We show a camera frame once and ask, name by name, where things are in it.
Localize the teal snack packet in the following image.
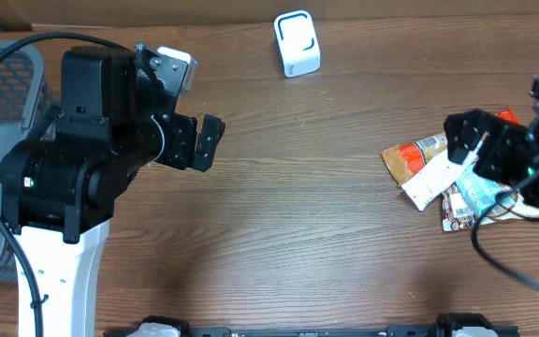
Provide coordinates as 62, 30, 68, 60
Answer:
455, 163, 510, 217

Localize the white tube gold cap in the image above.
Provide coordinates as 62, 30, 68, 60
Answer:
401, 133, 488, 211

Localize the orange spaghetti package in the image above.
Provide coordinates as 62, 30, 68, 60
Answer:
381, 110, 523, 187

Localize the beige brown snack pouch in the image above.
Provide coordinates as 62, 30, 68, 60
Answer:
442, 183, 539, 232

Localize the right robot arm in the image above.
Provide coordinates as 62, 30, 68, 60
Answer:
444, 76, 539, 208

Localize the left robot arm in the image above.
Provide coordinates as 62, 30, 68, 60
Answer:
0, 44, 226, 336

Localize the white barcode scanner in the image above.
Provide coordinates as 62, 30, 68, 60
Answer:
273, 10, 321, 78

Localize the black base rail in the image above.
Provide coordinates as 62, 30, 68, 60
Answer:
103, 313, 520, 337

